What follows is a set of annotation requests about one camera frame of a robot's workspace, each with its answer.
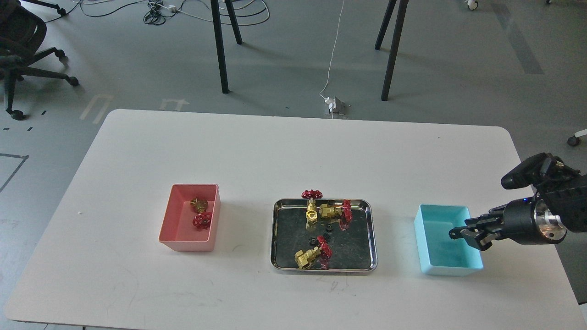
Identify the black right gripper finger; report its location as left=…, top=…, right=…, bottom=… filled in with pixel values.
left=456, top=227, right=505, bottom=251
left=464, top=207, right=505, bottom=228

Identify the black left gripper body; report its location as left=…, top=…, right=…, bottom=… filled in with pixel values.
left=502, top=197, right=539, bottom=244

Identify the brass valve red handwheel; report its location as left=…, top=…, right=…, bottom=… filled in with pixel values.
left=319, top=200, right=354, bottom=223
left=189, top=198, right=213, bottom=231
left=294, top=235, right=333, bottom=270
left=300, top=190, right=323, bottom=227

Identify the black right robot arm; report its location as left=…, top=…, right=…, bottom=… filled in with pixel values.
left=449, top=153, right=587, bottom=251

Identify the light blue plastic box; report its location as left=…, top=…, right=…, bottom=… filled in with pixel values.
left=414, top=204, right=484, bottom=276

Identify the brass valve red handwheel front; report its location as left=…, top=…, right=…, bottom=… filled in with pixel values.
left=294, top=235, right=333, bottom=270

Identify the brass valve red handwheel upright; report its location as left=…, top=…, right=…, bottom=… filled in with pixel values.
left=300, top=190, right=323, bottom=227

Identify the pink plastic box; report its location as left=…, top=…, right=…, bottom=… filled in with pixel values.
left=159, top=184, right=221, bottom=252

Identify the white chair caster right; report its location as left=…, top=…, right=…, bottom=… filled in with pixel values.
left=566, top=129, right=587, bottom=147

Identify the shiny metal tray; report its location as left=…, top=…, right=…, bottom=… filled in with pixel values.
left=270, top=198, right=377, bottom=275

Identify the white floor power adapter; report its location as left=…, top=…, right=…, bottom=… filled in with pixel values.
left=324, top=97, right=347, bottom=117

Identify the white caster top right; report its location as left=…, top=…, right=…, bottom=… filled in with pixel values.
left=465, top=0, right=479, bottom=11

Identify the black stand leg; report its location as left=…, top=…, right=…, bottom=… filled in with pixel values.
left=374, top=0, right=397, bottom=50
left=224, top=0, right=243, bottom=44
left=210, top=0, right=229, bottom=94
left=380, top=0, right=409, bottom=101

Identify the black stand leg right rear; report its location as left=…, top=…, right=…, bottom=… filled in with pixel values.
left=374, top=0, right=397, bottom=50

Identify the black stand leg left rear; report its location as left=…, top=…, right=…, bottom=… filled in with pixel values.
left=224, top=0, right=243, bottom=44

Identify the black office chair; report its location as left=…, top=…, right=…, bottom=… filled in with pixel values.
left=0, top=0, right=79, bottom=121

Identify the white floor cable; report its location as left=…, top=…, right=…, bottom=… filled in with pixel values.
left=320, top=0, right=345, bottom=99

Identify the floor cable bundle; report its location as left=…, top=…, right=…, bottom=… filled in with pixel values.
left=69, top=0, right=271, bottom=26

